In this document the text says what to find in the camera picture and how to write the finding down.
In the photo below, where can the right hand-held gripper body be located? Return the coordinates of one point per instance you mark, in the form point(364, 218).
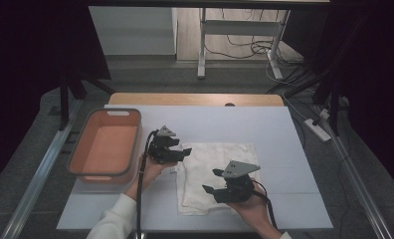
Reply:
point(238, 191)

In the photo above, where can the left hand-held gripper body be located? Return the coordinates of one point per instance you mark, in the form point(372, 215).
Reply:
point(161, 151)

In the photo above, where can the white baby shirt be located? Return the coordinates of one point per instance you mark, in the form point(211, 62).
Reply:
point(205, 159)

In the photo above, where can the orange basket with grey rim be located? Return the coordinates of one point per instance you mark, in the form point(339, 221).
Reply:
point(105, 146)

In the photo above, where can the person's left hand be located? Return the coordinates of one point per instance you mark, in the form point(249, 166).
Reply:
point(150, 171)

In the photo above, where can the person's right hand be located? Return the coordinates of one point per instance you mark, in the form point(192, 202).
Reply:
point(254, 212)

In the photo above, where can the white table cover sheet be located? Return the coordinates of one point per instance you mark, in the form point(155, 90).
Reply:
point(244, 126)

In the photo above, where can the white power strip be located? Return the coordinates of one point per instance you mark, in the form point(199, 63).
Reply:
point(317, 130)

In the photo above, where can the black metal stand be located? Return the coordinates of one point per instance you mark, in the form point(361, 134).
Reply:
point(334, 113)
point(64, 106)

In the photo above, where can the white plug adapter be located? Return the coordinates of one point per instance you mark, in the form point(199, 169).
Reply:
point(325, 114)

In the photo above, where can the white cabinet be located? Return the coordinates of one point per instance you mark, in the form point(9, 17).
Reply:
point(132, 31)

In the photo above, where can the black curtain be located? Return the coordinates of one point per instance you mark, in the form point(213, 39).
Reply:
point(26, 66)
point(377, 83)

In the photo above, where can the aluminium rail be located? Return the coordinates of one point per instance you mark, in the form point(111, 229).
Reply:
point(357, 186)
point(42, 169)

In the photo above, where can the white metal desk frame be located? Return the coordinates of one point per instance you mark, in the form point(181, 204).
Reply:
point(238, 27)

